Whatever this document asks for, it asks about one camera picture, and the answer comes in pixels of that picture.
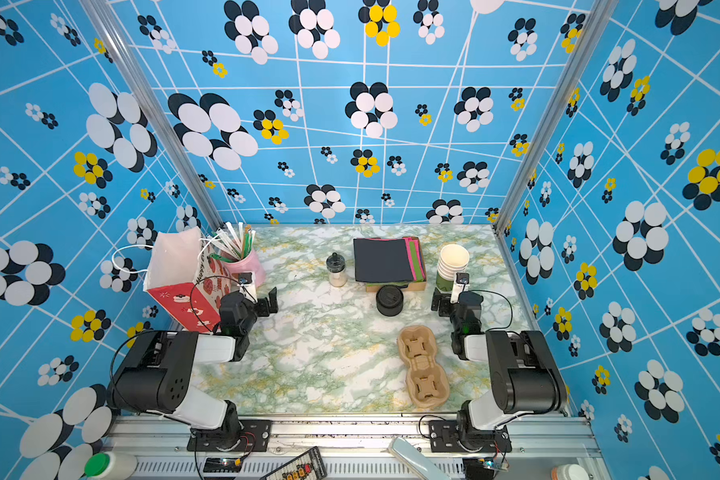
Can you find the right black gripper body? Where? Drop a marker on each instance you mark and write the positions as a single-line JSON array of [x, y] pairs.
[[447, 303]]

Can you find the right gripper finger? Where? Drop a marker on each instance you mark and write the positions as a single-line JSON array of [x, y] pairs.
[[441, 303], [460, 285]]

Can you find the orange capped white container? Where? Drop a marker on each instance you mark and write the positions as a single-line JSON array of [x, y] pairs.
[[569, 472]]

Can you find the red white paper gift bag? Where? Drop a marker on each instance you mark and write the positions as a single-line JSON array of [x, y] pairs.
[[185, 280]]

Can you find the green capped white bottle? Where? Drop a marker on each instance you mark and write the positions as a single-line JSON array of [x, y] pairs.
[[110, 466]]

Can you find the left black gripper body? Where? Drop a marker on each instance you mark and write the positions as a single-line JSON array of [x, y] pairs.
[[265, 302]]

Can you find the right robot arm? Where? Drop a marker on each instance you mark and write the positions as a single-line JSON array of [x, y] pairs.
[[524, 377]]

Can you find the grey white handheld device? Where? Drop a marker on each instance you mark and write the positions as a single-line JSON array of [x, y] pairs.
[[415, 461]]

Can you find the pink straw holder cup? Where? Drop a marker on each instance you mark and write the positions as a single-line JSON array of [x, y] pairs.
[[250, 264]]

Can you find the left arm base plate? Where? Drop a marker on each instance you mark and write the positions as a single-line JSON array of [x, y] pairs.
[[247, 436]]

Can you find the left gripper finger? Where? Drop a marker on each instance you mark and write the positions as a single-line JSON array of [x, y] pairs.
[[268, 305], [247, 282]]

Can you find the bundle of wrapped straws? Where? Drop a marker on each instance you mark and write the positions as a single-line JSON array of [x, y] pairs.
[[231, 243]]

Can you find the brown cardboard cup carrier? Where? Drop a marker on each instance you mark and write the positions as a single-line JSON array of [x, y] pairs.
[[426, 380]]

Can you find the glass sugar shaker black lid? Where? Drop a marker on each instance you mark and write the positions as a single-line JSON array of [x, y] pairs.
[[336, 266]]

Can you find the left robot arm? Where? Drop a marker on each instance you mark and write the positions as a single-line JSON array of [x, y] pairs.
[[155, 376]]

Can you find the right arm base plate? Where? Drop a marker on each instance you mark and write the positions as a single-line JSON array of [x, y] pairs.
[[448, 436]]

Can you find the stack of paper cups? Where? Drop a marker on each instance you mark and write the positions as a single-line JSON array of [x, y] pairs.
[[453, 259]]

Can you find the stack of coloured napkins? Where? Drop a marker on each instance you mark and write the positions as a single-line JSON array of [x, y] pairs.
[[387, 261]]

